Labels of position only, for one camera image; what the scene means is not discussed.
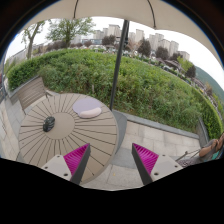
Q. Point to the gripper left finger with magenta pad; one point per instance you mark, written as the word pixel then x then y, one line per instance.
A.
pixel 71 166

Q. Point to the lilac mouse pad wrist rest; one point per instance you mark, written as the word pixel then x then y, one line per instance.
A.
pixel 87 108

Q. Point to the dark umbrella pole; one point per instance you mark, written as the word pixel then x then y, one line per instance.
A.
pixel 123 42

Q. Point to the seated person at right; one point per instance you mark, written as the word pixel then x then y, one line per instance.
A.
pixel 205 153

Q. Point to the wooden slatted chair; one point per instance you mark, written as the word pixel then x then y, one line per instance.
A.
pixel 31 91

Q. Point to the round slatted wooden table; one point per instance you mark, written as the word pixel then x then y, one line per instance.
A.
pixel 69 133

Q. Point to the black computer mouse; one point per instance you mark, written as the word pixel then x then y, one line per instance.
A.
pixel 48 124

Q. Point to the beige patio umbrella canopy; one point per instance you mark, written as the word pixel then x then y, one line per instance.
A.
pixel 157 14

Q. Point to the green hedge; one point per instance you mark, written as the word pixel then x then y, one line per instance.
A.
pixel 139 88

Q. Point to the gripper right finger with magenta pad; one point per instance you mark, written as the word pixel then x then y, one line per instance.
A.
pixel 152 166

